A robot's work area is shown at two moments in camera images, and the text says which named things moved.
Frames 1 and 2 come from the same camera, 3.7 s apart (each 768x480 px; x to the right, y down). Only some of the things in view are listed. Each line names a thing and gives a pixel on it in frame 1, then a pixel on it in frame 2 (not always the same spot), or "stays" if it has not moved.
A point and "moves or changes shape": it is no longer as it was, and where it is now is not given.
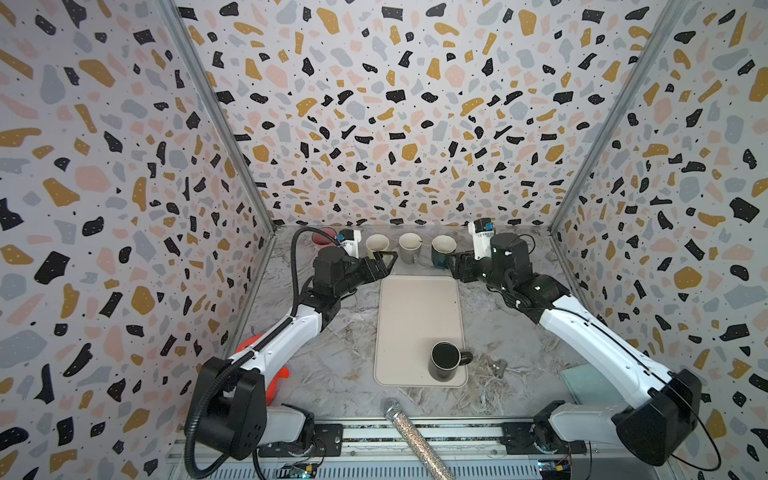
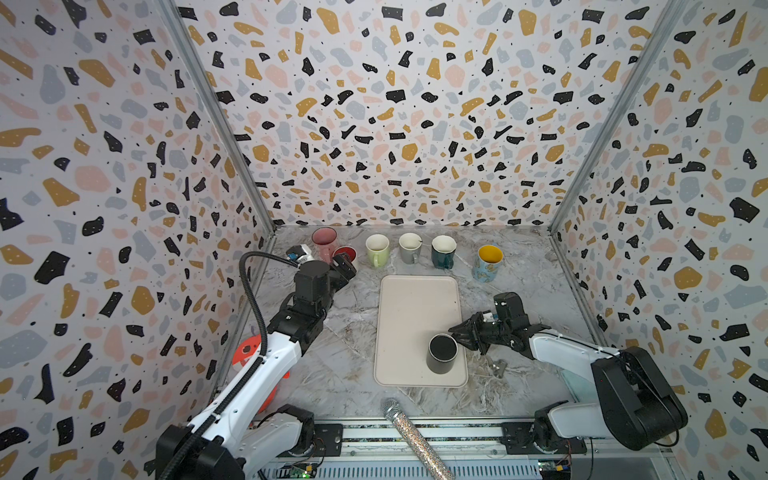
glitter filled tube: [393, 409] stays
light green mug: [377, 242] stays
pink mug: [322, 239] stays
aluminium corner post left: [201, 75] stays
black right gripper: [465, 264] -> [469, 326]
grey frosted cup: [410, 247] stays
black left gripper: [380, 271] -> [345, 267]
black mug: [445, 358] moves or changes shape
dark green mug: [443, 248] stays
